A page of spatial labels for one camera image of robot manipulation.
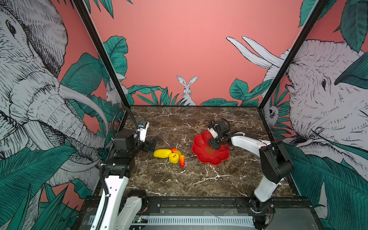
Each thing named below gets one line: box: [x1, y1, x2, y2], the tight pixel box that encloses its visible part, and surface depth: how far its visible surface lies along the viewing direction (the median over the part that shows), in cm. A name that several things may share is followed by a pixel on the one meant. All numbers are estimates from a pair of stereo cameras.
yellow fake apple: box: [168, 152, 180, 164], surface depth 88 cm
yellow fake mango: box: [153, 148, 173, 159], surface depth 92 cm
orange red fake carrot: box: [179, 154, 186, 168], surface depth 90 cm
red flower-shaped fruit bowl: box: [192, 130, 230, 166], surface depth 95 cm
